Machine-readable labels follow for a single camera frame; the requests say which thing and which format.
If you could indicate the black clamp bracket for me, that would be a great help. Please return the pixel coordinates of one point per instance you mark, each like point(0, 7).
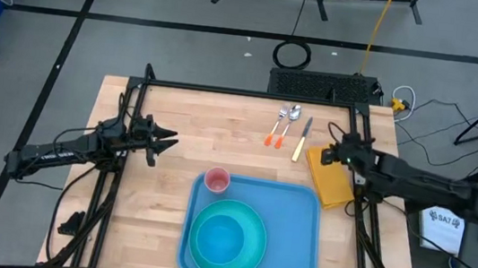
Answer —
point(73, 223)

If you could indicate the yellow cloth napkin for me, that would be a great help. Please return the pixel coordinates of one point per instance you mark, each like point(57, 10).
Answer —
point(332, 185)

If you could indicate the black perforated computer case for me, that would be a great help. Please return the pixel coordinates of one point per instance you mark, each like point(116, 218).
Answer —
point(321, 85)

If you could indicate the pink plastic cup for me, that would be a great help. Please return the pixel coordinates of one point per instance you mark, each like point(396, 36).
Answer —
point(217, 180)

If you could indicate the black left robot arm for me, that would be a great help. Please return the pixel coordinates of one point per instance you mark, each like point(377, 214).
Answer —
point(51, 155)

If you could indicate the blue plastic bowl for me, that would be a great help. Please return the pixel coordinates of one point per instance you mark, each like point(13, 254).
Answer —
point(220, 240)

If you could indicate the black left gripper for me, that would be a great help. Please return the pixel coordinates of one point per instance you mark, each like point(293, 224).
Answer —
point(144, 134)

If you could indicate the white printed box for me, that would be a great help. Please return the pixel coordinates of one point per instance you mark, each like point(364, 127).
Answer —
point(442, 231)

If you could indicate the teal plastic plate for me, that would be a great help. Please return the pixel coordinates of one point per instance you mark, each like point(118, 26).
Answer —
point(253, 248)

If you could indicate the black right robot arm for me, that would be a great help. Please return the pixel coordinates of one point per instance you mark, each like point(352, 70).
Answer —
point(418, 181)

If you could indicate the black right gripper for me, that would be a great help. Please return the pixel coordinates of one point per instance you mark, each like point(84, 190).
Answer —
point(354, 151)

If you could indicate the black metal table frame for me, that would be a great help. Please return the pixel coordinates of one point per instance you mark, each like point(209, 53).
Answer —
point(248, 93)

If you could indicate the blue plastic tray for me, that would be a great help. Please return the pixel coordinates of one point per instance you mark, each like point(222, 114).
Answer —
point(291, 230)

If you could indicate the yellow plug adapter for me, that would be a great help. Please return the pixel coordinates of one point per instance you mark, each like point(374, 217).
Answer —
point(398, 105)

